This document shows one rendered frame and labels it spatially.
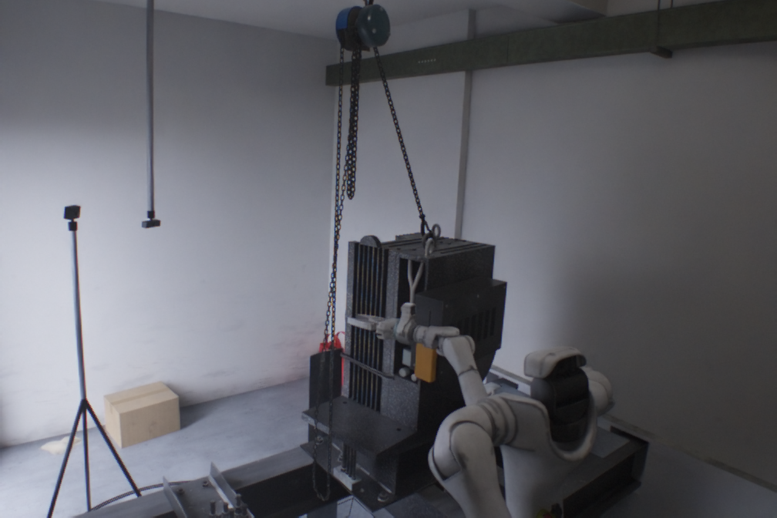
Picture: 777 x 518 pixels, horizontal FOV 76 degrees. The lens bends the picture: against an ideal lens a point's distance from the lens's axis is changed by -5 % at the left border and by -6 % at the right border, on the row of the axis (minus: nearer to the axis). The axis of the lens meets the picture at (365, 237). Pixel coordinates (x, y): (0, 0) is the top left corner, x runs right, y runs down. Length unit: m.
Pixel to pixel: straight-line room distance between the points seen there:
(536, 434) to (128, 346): 3.36
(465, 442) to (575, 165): 2.13
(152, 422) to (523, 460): 3.11
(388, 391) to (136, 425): 2.13
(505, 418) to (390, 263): 1.13
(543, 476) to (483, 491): 0.21
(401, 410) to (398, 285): 0.52
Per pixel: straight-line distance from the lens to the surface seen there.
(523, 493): 1.25
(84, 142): 3.81
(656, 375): 2.88
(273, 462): 2.47
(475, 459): 1.03
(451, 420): 1.07
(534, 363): 1.12
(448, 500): 2.30
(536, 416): 1.11
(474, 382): 1.60
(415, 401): 2.19
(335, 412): 2.34
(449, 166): 3.44
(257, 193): 4.18
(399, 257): 2.07
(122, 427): 3.91
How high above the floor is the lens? 2.00
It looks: 9 degrees down
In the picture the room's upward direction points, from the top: 3 degrees clockwise
